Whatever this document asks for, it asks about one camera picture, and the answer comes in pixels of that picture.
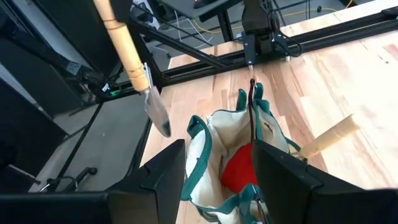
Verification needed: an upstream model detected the grey desk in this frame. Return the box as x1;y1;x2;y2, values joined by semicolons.
160;0;245;20

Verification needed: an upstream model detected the black aluminium table frame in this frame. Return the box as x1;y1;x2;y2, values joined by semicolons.
99;9;398;96

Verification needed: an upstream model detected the red fabric item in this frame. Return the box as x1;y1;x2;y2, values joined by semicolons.
220;142;259;194

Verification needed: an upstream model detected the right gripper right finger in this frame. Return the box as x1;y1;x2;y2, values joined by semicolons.
251;139;371;224

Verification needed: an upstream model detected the black diagonal desk beam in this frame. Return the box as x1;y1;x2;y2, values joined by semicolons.
129;17;226;69

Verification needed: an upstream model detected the hand rake wooden handle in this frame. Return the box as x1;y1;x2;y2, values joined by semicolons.
292;113;361;160

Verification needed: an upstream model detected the cream canvas bag green trim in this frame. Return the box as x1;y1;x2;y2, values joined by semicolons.
180;81;303;224

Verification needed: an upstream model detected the garden trowel wooden handle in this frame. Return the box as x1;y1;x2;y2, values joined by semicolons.
92;0;172;139

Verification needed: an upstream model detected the white printed box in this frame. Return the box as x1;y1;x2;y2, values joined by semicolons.
132;0;158;30

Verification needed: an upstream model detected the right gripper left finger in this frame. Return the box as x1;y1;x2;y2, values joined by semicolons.
107;139;187;224

